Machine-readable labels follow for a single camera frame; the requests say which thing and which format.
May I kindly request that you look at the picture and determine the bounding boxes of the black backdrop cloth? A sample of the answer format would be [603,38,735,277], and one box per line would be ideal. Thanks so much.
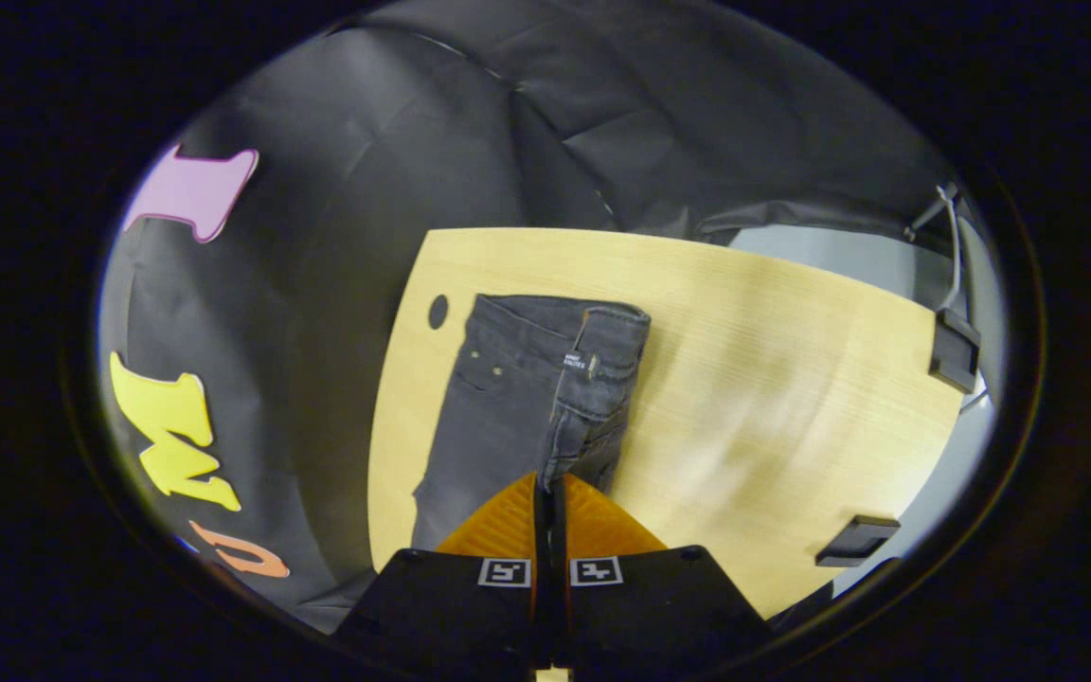
[96,0,968,636]

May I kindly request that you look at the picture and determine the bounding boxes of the black table clamp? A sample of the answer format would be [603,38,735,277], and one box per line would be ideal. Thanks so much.
[815,515,902,568]
[927,308,982,395]

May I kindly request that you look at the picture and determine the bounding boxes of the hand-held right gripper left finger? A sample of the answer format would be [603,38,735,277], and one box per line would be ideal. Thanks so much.
[332,471,546,675]

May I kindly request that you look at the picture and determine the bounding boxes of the dark grey jeans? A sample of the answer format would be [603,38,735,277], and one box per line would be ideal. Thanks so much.
[410,294,653,552]

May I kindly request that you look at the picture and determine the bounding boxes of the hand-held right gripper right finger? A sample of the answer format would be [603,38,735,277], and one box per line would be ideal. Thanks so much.
[553,473,776,672]

